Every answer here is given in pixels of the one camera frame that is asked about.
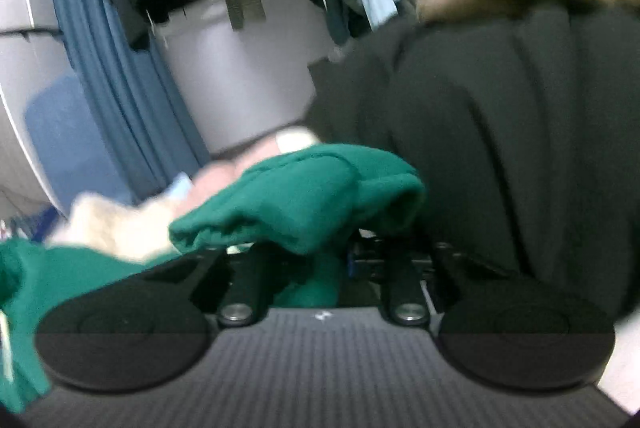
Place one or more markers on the patchwork quilt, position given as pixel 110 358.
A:
pixel 125 223

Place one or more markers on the green sweatshirt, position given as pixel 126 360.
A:
pixel 300 208

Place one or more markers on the blue denim cloth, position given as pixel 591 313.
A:
pixel 25 225

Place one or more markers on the blue padded board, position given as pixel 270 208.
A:
pixel 65 132

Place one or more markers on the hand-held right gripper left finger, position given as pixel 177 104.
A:
pixel 247 278

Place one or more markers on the black coat with fur hood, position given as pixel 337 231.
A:
pixel 500 132

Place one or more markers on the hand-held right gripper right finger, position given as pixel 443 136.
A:
pixel 402 278

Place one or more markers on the striped grey scarf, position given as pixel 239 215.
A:
pixel 242 0

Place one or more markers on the blue curtain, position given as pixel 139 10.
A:
pixel 125 82

